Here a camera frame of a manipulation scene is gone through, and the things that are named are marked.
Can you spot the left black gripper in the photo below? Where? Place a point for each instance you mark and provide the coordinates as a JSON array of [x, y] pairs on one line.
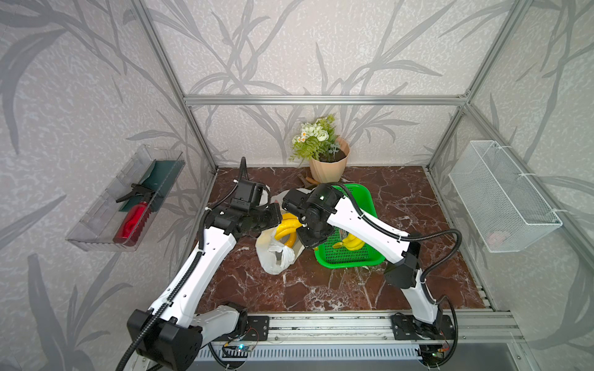
[[275, 216]]

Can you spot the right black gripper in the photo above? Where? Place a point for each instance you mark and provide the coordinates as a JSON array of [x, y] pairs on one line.
[[325, 233]]

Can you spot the orange-yellow single banana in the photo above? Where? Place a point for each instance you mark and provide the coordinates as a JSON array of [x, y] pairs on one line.
[[286, 230]]

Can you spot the white printed plastic bag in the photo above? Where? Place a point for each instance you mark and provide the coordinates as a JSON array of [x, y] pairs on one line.
[[276, 256]]

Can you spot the yellow banana bunch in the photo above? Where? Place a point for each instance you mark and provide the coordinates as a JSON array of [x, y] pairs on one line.
[[351, 243]]

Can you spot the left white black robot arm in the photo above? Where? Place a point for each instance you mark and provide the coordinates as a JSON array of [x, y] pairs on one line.
[[169, 333]]

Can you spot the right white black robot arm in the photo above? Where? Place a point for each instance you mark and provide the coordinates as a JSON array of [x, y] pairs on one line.
[[401, 250]]

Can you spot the terracotta flower pot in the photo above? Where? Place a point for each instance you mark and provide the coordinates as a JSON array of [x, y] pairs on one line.
[[325, 172]]

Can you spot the green plant with white flowers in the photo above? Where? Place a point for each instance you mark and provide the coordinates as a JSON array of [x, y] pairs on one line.
[[317, 140]]

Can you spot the dark green flat board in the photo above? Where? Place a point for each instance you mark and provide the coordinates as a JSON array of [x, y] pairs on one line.
[[154, 186]]

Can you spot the red black brush tool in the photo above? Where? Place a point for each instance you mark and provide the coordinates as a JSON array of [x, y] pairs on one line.
[[131, 229]]

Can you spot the small green circuit board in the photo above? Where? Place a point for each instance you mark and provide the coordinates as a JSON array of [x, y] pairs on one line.
[[239, 351]]

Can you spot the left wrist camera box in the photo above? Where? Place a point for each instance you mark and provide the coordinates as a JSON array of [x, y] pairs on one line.
[[247, 195]]

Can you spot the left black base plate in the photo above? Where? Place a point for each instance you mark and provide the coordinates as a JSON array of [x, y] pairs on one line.
[[252, 328]]

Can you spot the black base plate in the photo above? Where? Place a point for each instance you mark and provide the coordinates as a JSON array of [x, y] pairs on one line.
[[252, 328], [407, 327]]

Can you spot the clear plastic wall shelf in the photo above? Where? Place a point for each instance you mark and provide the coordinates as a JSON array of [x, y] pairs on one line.
[[120, 217]]

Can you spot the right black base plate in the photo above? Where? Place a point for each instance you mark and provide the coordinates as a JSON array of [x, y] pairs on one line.
[[407, 327]]

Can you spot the pink object in wire basket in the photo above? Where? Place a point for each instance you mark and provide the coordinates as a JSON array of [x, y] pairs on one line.
[[497, 238]]

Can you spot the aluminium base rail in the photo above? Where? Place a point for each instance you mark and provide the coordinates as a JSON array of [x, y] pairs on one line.
[[374, 327]]

